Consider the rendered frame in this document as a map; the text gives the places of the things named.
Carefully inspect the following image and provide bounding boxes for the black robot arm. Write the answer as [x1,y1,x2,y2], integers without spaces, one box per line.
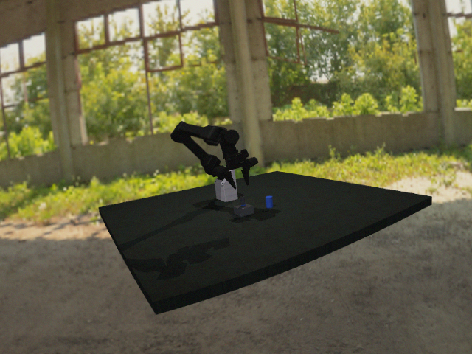
[170,121,249,175]

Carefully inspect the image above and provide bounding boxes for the blue marker cap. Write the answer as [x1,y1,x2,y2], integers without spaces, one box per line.
[265,196,274,209]

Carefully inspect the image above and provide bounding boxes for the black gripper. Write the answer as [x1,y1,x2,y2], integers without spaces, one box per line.
[212,148,258,189]

